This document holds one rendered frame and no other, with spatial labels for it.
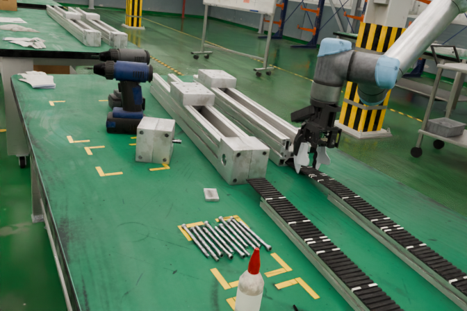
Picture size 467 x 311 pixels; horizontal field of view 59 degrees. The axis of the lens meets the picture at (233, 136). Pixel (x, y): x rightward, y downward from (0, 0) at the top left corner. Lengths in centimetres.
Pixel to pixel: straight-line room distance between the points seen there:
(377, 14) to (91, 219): 399
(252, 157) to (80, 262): 48
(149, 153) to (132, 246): 38
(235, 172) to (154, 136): 23
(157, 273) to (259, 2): 624
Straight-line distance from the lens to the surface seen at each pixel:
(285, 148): 119
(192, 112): 130
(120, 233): 84
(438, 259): 90
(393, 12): 434
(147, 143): 111
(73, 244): 81
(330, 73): 105
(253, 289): 63
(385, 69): 103
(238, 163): 103
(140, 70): 128
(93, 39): 291
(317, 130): 106
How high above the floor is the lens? 124
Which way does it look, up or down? 19 degrees down
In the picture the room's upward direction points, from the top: 8 degrees clockwise
